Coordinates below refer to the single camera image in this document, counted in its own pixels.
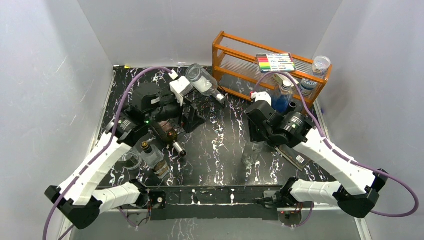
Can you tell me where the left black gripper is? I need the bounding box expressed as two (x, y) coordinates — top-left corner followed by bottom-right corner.
(146, 93), (206, 133)

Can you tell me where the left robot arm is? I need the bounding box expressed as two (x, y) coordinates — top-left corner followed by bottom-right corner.
(45, 80), (204, 230)

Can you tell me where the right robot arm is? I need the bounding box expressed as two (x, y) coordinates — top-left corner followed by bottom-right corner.
(245, 100), (387, 219)

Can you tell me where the blue glass bottle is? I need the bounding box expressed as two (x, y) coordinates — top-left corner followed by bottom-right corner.
(271, 79), (294, 113)

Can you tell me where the large clear glass bottle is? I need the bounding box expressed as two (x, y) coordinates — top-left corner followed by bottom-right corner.
(185, 63), (226, 104)

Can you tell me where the dark olive wine bottle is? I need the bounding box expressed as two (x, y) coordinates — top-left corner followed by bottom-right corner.
(286, 101), (298, 113)

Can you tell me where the square clear liquor bottle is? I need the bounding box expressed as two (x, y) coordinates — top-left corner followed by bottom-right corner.
(140, 141), (170, 179)

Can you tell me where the orange wooden shelf rack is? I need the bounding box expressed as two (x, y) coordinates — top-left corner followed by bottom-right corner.
(212, 31), (333, 108)

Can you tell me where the round clear glass bottle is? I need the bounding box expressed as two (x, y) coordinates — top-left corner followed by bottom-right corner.
(118, 149), (142, 170)

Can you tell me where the brown book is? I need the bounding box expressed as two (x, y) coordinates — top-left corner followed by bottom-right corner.
(275, 145), (312, 171)

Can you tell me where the small white carton box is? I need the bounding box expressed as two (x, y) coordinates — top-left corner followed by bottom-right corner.
(272, 73), (300, 90)

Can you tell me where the coloured marker pen set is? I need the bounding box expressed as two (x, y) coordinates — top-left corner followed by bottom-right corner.
(256, 53), (296, 73)

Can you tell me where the clear plastic jar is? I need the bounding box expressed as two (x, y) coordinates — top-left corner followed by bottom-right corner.
(311, 55), (331, 76)

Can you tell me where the black wire wine rack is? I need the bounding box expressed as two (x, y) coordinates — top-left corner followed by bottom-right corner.
(132, 82), (223, 149)

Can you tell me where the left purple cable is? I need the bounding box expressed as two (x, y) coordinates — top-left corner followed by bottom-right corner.
(42, 66), (176, 240)

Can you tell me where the purple cable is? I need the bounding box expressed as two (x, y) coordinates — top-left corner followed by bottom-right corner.
(253, 71), (420, 219)
(42, 66), (176, 240)

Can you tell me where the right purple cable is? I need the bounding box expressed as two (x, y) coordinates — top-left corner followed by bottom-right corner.
(253, 71), (420, 219)

